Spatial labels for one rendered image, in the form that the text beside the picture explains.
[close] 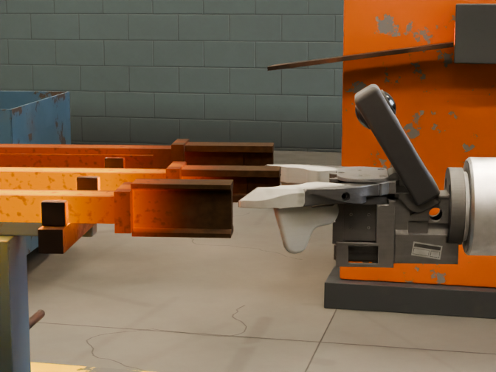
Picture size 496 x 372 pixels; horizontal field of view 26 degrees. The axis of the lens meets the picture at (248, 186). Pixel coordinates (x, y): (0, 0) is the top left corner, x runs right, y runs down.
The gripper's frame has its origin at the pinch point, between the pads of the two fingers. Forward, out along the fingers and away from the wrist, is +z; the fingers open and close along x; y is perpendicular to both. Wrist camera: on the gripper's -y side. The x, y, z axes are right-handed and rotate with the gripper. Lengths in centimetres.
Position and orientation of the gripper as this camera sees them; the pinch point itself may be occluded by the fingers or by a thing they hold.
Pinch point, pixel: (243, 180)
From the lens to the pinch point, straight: 99.6
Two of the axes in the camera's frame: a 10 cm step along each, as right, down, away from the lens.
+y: 0.0, 9.9, 1.7
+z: -10.0, -0.1, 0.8
